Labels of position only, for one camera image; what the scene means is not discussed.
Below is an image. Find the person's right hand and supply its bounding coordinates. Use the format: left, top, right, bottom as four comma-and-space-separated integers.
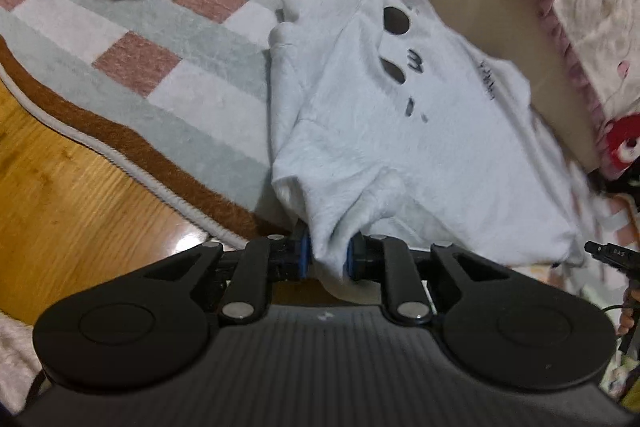
620, 287, 640, 339

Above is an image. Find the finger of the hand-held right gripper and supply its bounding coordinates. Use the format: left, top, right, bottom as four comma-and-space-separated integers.
584, 241, 640, 280

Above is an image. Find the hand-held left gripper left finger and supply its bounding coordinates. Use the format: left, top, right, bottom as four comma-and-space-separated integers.
142, 227, 313, 326

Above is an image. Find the grey fuzzy cloth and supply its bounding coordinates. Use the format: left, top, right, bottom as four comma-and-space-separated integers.
0, 311, 45, 413

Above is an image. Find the white t-shirt with dark print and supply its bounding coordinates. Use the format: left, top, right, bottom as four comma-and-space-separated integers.
268, 0, 587, 304

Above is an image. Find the checked rug with brown border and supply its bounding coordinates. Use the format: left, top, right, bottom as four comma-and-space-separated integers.
0, 0, 331, 258

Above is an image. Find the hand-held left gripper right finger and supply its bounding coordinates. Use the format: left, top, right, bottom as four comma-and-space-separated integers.
345, 234, 512, 327

